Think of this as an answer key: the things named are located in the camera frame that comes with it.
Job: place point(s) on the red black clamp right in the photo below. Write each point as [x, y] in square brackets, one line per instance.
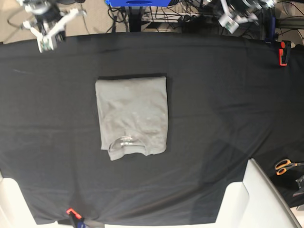
[284, 52]

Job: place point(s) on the white chair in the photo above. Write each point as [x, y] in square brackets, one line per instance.
[254, 202]
[14, 212]

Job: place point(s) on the black table cloth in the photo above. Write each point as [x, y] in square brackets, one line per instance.
[229, 101]

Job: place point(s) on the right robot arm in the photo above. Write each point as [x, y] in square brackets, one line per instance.
[47, 3]

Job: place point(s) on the blue plastic bin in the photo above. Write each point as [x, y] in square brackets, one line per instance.
[139, 3]

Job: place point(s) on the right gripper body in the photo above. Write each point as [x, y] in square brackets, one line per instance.
[47, 23]

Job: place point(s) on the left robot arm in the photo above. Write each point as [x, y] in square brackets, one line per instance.
[265, 4]

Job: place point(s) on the red black clamp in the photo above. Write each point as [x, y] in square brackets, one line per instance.
[284, 52]
[77, 221]

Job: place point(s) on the orange handled scissors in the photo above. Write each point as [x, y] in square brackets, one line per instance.
[284, 165]

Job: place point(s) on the black stand post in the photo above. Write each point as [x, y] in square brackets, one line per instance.
[135, 18]

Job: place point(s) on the white chair left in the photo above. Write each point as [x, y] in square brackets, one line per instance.
[14, 212]

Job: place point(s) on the white chair right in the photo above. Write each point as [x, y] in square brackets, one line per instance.
[254, 202]

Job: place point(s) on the black metal tool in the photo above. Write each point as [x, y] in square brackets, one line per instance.
[300, 184]

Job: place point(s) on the grey T-shirt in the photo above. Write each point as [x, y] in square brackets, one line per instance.
[133, 115]

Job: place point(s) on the red black clamp bottom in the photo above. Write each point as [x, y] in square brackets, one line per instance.
[77, 221]

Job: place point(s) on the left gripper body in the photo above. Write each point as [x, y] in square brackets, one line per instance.
[236, 12]

